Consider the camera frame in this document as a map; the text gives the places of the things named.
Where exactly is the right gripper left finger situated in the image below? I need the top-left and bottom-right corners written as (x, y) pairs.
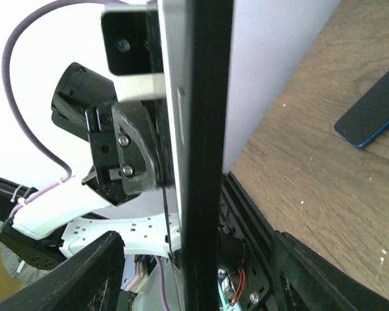
top-left (0, 231), bottom-right (124, 311)

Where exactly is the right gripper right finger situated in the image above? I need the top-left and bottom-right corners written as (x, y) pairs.
top-left (272, 231), bottom-right (389, 310)

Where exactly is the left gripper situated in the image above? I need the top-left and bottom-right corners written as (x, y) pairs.
top-left (82, 103), bottom-right (172, 205)

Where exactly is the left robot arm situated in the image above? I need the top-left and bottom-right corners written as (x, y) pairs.
top-left (0, 63), bottom-right (182, 284)

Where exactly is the blue-edged dark phone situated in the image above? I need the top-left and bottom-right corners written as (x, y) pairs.
top-left (334, 71), bottom-right (389, 149)

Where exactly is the black aluminium frame rail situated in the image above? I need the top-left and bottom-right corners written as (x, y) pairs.
top-left (221, 173), bottom-right (278, 310)

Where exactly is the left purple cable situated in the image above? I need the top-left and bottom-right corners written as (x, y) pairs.
top-left (1, 0), bottom-right (169, 311)

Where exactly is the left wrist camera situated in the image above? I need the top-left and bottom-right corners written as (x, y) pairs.
top-left (100, 1), bottom-right (166, 101)

